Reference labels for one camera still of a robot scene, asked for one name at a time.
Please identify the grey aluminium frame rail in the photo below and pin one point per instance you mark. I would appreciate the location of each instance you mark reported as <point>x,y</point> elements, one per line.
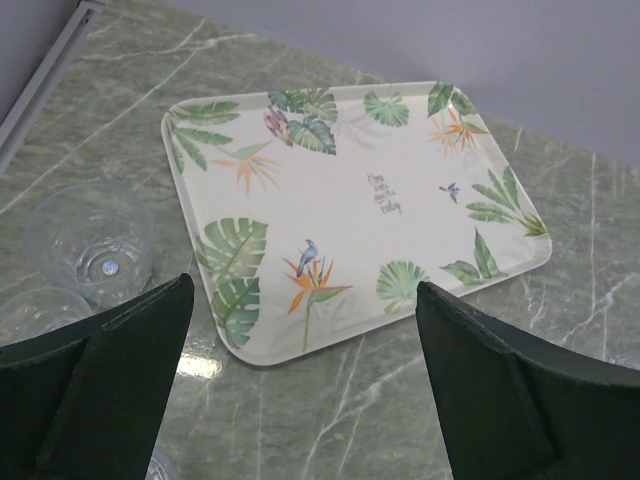
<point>38,41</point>

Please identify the clear glass cup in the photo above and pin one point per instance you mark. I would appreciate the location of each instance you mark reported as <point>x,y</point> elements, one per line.
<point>161,466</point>
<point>95,239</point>
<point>38,311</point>

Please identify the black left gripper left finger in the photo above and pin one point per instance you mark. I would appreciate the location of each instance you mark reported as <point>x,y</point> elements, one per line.
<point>86,401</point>

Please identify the floral leaf print tray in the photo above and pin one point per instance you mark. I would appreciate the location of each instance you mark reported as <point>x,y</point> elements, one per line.
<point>315,213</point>

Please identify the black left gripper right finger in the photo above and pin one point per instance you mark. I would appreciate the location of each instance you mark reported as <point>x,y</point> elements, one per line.
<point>514,406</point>

